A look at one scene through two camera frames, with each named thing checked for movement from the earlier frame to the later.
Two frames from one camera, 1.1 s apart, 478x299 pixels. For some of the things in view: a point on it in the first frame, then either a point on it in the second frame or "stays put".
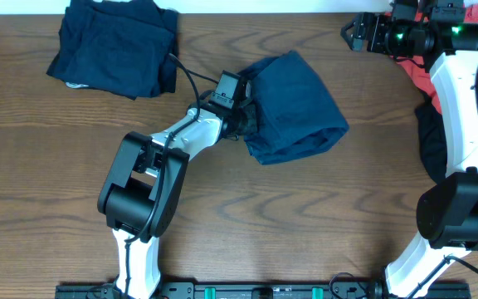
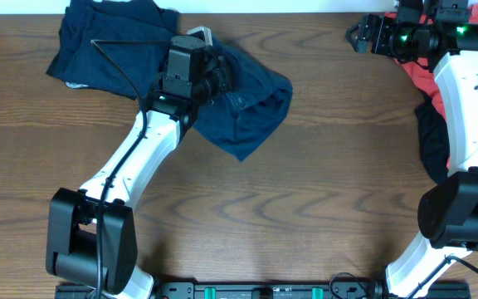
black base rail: [253, 291] stays put
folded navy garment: [122, 46] stays put
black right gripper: [380, 23] stays put
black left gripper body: [246, 121] → [217, 80]
